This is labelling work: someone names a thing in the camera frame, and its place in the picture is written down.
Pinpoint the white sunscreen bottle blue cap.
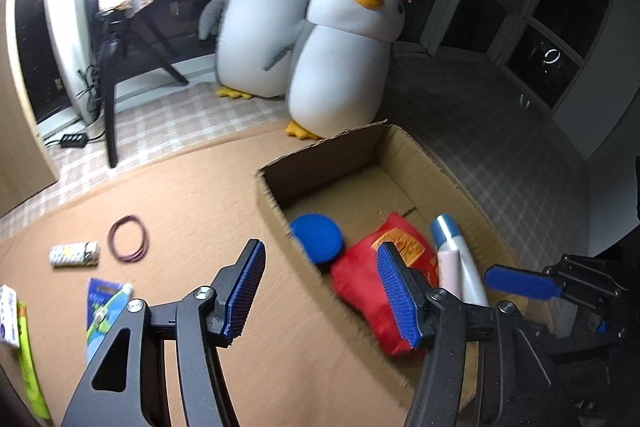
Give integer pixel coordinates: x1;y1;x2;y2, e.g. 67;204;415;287
430;213;488;307

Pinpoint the blue round lid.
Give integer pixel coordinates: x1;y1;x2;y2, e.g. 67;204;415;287
291;213;344;265

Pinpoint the blue cartoon card package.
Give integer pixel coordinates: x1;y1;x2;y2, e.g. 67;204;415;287
86;277;134;364

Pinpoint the white tissue pack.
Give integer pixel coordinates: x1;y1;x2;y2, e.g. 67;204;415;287
0;285;20;349

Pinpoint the red packet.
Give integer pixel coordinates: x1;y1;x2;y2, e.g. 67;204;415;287
330;212;438;357

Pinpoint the pink white tube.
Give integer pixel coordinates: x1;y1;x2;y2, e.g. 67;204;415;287
437;248;462;299

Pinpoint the cardboard box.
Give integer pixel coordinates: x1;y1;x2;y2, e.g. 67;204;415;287
256;124;515;407

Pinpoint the plaid bed sheet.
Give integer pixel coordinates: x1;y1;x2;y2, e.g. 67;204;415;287
0;51;591;268

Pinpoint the patterned white lighter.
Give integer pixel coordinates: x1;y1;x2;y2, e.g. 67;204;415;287
49;241;100;268

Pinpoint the green tube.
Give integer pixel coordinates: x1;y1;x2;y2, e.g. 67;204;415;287
17;301;54;426

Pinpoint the black power strip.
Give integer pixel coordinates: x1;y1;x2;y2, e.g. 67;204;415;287
58;132;89;148

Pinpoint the front penguin plush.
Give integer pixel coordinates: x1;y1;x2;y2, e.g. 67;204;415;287
262;0;406;140

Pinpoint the penguin plush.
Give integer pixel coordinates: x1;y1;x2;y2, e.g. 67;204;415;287
262;0;406;140
198;0;309;100

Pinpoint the wooden cabinet panel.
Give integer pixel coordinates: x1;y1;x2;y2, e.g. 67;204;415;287
1;0;60;217

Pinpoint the black tripod stand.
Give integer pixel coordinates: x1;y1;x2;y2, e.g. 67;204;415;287
96;9;189;168

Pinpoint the rear penguin plush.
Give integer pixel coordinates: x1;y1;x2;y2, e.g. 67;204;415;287
198;0;309;100

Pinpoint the maroon hair tie loop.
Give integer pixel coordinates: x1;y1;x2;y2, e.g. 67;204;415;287
107;215;151;264

